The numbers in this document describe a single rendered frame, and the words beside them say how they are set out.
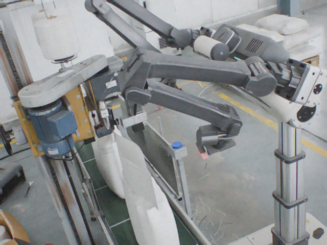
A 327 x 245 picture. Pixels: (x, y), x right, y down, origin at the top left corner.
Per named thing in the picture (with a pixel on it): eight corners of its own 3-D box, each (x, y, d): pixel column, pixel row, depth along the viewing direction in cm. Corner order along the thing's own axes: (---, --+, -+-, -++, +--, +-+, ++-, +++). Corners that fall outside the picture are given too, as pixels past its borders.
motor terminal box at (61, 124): (80, 133, 168) (74, 110, 162) (62, 144, 161) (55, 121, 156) (69, 129, 173) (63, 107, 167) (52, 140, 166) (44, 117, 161)
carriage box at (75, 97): (95, 137, 197) (79, 83, 182) (32, 160, 187) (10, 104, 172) (85, 120, 217) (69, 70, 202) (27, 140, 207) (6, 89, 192)
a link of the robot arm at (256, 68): (287, 75, 108) (279, 65, 112) (261, 67, 103) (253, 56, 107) (269, 98, 113) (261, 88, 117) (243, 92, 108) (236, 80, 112)
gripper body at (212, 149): (200, 140, 134) (206, 133, 127) (224, 130, 137) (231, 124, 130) (208, 156, 132) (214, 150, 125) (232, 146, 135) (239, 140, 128)
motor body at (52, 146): (79, 152, 174) (64, 105, 163) (47, 164, 170) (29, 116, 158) (72, 139, 187) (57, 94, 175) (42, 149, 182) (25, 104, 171)
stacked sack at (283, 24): (312, 29, 465) (312, 17, 458) (284, 38, 452) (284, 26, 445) (276, 21, 521) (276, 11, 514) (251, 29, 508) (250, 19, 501)
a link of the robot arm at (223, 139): (239, 139, 122) (235, 123, 124) (219, 141, 120) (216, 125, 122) (231, 145, 128) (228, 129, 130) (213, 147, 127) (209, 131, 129)
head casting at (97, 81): (144, 112, 204) (133, 61, 190) (102, 127, 197) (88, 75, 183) (126, 95, 229) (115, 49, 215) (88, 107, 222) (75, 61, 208)
